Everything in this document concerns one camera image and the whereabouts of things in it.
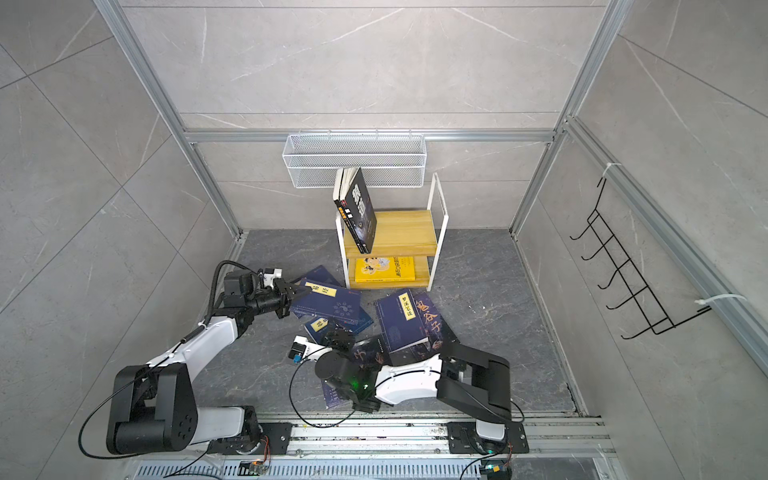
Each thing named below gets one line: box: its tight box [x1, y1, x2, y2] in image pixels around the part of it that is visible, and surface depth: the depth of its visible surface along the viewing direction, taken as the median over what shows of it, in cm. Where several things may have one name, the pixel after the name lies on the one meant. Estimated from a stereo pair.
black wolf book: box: [335, 167, 377, 254], surface depth 81 cm
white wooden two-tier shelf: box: [335, 172, 449, 291], surface depth 98 cm
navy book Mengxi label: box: [376, 289, 429, 355], surface depth 94 cm
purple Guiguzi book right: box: [400, 289, 453, 365], surface depth 92 cm
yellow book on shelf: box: [355, 256, 416, 283], surface depth 105 cm
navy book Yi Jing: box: [291, 278, 363, 324], surface depth 83 cm
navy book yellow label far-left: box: [300, 265, 345, 295], surface depth 88 cm
